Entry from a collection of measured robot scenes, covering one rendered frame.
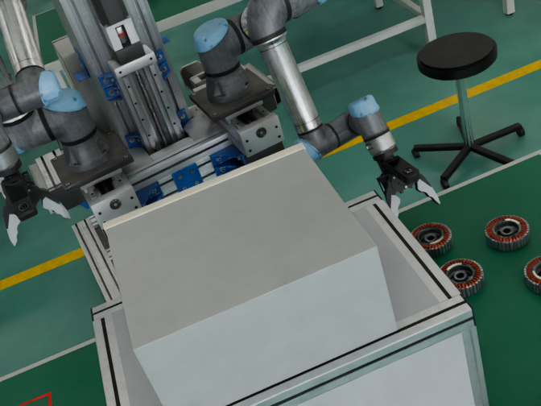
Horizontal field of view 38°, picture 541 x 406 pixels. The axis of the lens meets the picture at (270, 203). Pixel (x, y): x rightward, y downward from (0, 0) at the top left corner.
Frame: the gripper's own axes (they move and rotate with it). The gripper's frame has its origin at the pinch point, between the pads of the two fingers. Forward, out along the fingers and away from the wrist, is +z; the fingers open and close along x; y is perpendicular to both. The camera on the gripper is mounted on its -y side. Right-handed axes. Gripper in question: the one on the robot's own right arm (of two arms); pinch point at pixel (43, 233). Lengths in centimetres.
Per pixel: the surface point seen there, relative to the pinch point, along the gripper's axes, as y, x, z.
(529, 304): -61, -93, 40
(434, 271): -72, -64, 4
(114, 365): -52, -3, 4
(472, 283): -50, -86, 37
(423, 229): -24, -89, 37
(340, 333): -79, -41, -1
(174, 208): -42, -27, -16
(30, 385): -0.2, 22.3, 40.2
